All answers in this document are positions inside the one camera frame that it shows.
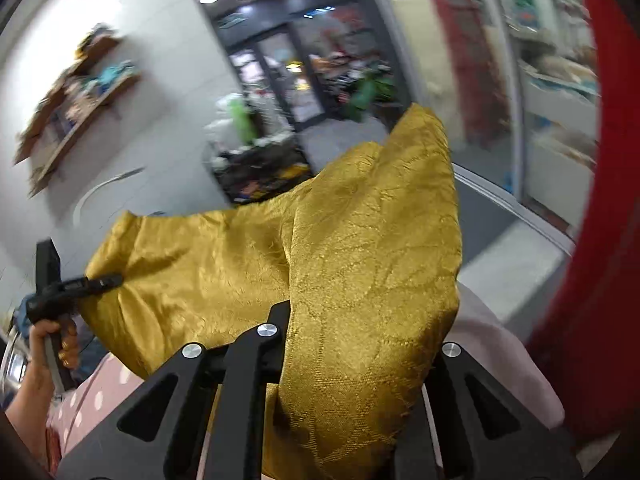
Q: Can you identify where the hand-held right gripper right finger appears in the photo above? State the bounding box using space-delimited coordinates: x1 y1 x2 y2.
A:
392 342 583 480

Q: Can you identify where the red patterned hanging cloth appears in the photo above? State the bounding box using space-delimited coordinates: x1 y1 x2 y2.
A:
407 0 508 148

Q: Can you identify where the large yellow patterned cloth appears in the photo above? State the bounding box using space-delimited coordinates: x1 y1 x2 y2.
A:
77 102 462 480

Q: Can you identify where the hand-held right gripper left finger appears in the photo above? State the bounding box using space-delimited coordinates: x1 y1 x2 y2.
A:
57 300 292 480

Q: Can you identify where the pink spotted bed sheet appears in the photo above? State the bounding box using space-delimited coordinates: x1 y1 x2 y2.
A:
47 280 566 480

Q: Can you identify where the dark cart with items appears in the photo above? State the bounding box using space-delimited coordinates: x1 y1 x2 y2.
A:
202 132 315 207

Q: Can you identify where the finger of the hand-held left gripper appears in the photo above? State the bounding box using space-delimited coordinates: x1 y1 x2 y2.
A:
82 273 124 292

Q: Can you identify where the red curtain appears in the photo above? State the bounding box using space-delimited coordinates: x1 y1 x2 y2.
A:
527 0 640 443

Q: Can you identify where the dark framed glass door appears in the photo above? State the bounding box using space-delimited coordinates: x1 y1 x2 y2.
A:
181 0 403 207

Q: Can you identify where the green plastic bag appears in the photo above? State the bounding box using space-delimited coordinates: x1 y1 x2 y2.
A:
227 97 258 145

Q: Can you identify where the white curved pipe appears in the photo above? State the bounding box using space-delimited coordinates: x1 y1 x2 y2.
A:
72 166 147 228

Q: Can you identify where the person's left hand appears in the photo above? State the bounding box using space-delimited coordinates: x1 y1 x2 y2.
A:
27 317 81 386

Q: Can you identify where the green plant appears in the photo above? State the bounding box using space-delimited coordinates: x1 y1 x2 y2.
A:
347 75 398 122

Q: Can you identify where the wooden wall shelf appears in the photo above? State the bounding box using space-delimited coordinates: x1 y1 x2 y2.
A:
14 24 142 197

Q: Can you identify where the person's left forearm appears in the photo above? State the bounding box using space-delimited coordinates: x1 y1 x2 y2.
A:
4 365 58 467

